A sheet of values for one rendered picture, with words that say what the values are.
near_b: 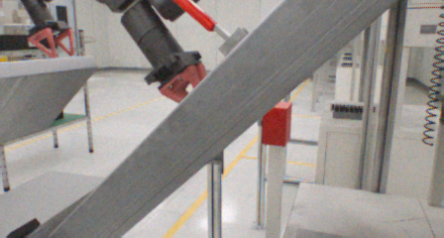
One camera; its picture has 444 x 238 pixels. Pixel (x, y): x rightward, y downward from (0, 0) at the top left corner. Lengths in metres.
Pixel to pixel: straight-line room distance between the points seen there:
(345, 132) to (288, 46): 1.52
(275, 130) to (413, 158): 0.76
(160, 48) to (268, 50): 0.28
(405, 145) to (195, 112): 1.57
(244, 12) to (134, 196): 9.17
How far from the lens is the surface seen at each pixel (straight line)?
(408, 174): 1.89
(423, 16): 1.77
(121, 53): 11.21
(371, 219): 0.93
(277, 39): 0.30
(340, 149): 1.83
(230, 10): 9.61
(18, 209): 1.09
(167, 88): 0.55
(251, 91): 0.31
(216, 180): 1.16
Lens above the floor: 1.05
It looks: 13 degrees down
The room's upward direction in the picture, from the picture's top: straight up
